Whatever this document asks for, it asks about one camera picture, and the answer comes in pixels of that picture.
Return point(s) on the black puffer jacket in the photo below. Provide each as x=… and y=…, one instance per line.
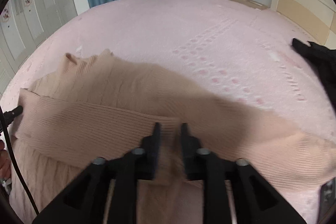
x=323, y=60

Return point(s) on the pink bed sheet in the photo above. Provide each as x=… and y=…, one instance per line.
x=230, y=49

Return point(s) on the cream wooden headboard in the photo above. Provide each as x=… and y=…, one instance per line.
x=316, y=17

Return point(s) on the white wardrobe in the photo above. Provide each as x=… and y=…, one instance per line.
x=25, y=24

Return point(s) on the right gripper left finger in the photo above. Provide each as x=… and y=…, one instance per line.
x=106, y=191

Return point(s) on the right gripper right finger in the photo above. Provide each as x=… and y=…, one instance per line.
x=255, y=199

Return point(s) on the person's left hand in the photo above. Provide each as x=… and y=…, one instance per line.
x=5, y=162

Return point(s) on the pink knit sweater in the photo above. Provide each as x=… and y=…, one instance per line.
x=103, y=106

